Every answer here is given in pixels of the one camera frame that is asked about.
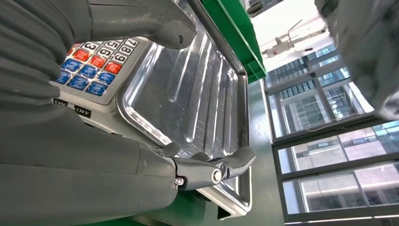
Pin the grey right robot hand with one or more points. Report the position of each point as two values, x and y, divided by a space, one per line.
78 174

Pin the white electronic weighing scale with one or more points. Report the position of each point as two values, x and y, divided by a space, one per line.
90 71

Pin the stainless steel scale tray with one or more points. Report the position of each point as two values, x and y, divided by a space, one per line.
187 93

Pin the green plastic crate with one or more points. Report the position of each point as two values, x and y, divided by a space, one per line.
237 31

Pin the large glass window wall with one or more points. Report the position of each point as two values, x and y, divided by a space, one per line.
327 156

